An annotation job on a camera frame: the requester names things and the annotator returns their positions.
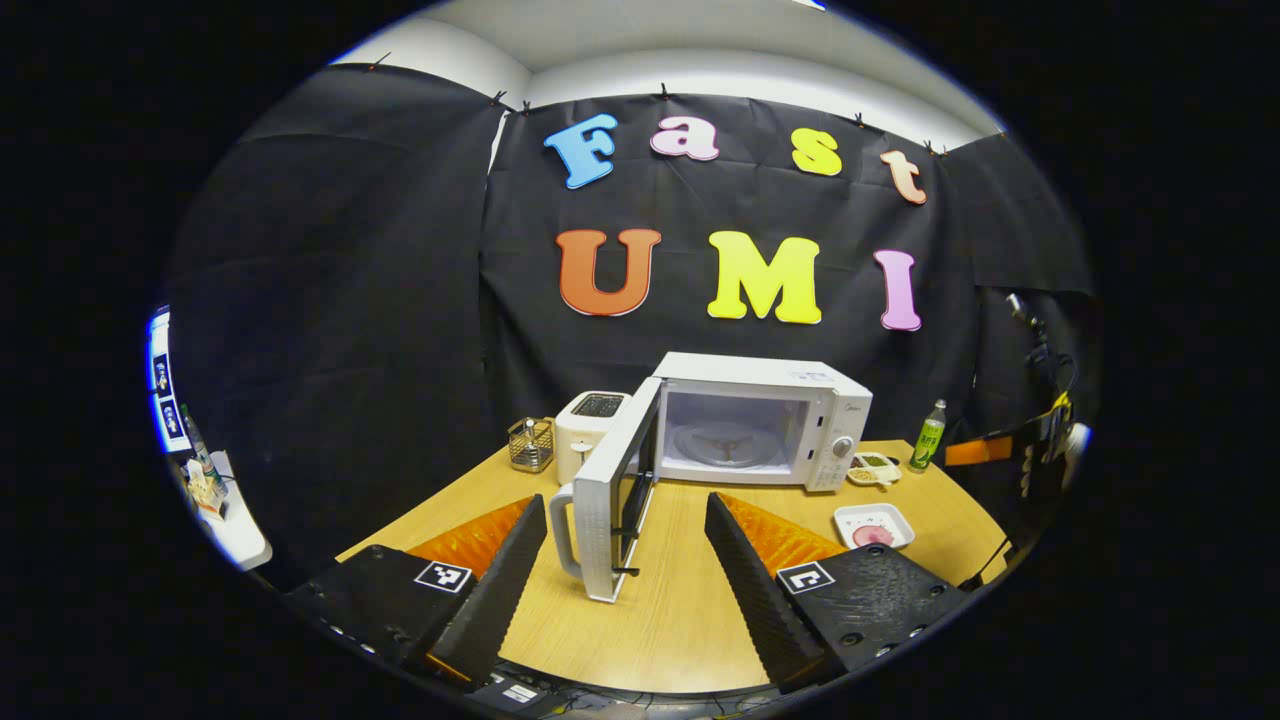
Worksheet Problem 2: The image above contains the black cable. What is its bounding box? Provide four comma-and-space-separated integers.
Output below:
1004, 290, 1079, 403

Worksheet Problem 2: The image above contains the white toaster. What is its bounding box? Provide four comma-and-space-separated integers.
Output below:
554, 390, 632, 487

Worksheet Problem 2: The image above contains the lit display screen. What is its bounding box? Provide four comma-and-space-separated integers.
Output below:
147, 305, 194, 457

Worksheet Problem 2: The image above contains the glass turntable plate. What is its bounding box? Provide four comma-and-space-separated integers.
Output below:
674, 420, 793, 470

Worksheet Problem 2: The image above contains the wire mesh basket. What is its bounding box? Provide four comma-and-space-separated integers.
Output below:
507, 416, 556, 474

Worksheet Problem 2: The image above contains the green label drink bottle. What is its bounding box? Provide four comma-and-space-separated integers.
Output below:
908, 399, 948, 473

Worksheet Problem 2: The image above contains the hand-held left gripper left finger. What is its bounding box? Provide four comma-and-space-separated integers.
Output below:
282, 493, 550, 689

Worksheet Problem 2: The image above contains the white divided bean dish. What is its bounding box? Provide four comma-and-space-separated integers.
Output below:
847, 452, 902, 488

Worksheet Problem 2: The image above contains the white side table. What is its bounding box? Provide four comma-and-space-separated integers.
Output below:
185, 448, 273, 572

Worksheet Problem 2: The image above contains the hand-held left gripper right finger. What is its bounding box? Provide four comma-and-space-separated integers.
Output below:
703, 491, 973, 695

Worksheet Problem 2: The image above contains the white microwave oven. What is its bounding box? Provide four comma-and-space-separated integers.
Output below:
548, 351, 874, 604

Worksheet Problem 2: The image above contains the white rectangular food plate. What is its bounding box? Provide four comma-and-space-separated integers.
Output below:
833, 502, 916, 551

